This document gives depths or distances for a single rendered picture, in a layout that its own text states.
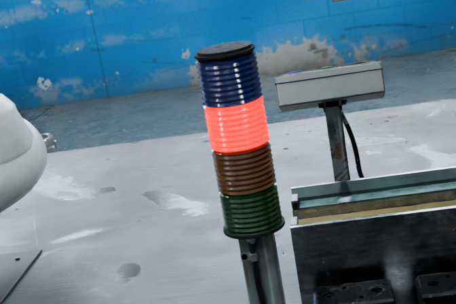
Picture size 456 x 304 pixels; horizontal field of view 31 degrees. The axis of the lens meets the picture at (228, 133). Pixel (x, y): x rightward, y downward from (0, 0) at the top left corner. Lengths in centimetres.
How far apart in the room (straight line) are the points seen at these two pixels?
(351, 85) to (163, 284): 43
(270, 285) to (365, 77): 54
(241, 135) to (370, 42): 598
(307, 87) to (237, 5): 542
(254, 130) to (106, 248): 76
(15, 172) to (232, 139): 80
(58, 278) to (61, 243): 16
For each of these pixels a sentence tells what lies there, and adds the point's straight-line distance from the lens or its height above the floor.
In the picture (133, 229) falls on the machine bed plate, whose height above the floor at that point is 80.
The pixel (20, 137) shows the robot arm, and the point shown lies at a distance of 155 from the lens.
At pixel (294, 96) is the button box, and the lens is 132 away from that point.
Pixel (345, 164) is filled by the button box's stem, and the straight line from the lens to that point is 137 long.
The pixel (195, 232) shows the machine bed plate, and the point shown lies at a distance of 150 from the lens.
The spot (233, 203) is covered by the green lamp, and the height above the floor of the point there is 107.
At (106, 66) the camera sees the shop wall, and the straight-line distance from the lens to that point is 700.
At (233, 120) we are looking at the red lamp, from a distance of 79.
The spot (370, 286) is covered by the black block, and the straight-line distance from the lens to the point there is 108.
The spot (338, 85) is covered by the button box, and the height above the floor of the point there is 105.
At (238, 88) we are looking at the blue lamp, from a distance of 78.
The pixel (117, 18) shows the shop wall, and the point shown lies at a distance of 690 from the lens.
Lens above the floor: 134
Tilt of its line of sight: 15 degrees down
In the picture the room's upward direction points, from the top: 10 degrees counter-clockwise
